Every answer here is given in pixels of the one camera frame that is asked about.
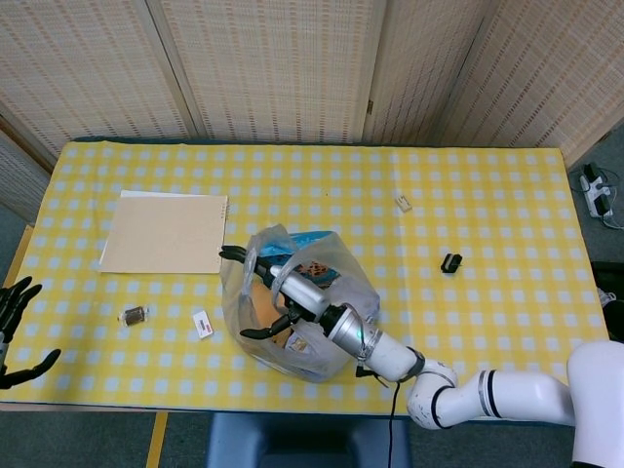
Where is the yellow white checkered tablecloth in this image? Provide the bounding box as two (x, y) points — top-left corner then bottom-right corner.
(0, 140), (613, 416)

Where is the black equipment beside table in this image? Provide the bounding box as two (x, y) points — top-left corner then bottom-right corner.
(590, 259), (624, 343)

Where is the translucent plastic bag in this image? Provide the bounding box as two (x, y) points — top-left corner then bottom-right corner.
(219, 223), (382, 385)

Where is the orange brown item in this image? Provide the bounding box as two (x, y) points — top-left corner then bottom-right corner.
(242, 281), (295, 348)

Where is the yellow floor tape strip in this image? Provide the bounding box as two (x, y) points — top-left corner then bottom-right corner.
(145, 411), (170, 468)

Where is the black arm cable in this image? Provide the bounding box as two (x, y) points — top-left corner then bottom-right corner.
(357, 363), (407, 468)

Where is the teal box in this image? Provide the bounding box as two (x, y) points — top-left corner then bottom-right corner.
(265, 230), (338, 256)

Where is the small white box red label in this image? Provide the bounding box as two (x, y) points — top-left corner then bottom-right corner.
(192, 308), (216, 341)

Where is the white power strip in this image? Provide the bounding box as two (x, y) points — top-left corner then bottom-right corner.
(578, 164), (617, 220)

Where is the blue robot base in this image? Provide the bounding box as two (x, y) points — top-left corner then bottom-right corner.
(206, 411), (411, 468)

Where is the small black clip device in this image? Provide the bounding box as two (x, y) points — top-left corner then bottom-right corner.
(440, 252), (465, 276)

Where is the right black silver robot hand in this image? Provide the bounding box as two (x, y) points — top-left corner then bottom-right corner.
(218, 245), (338, 340)

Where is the white paper sheet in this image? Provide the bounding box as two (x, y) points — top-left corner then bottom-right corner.
(98, 189), (230, 268)

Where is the woven bamboo folding screen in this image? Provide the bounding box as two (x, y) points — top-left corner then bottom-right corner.
(0, 0), (624, 212)

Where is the brown wrapped candy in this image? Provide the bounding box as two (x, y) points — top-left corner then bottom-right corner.
(116, 303), (153, 328)

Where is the tan manila folder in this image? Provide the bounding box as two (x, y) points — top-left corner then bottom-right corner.
(97, 194), (230, 276)

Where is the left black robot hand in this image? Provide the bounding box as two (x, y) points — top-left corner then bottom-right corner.
(0, 275), (62, 392)

